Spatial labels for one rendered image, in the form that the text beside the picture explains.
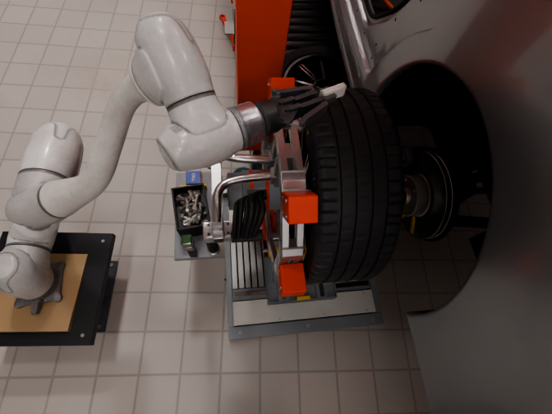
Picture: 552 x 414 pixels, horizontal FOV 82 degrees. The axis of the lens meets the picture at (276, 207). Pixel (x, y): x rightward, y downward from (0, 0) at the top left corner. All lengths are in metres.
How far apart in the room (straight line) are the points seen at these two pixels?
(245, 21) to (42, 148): 0.67
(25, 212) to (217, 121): 0.58
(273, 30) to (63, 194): 0.74
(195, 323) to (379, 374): 1.01
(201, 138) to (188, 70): 0.12
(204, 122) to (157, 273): 1.40
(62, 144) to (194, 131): 0.55
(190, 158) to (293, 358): 1.41
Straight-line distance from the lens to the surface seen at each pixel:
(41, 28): 3.31
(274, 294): 1.71
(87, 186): 0.86
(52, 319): 1.71
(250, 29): 1.10
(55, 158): 1.06
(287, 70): 1.97
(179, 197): 1.43
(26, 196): 1.01
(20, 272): 1.54
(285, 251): 0.90
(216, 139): 0.63
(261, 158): 0.97
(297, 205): 0.76
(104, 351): 1.96
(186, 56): 0.65
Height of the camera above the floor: 1.83
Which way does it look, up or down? 65 degrees down
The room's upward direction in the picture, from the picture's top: 13 degrees clockwise
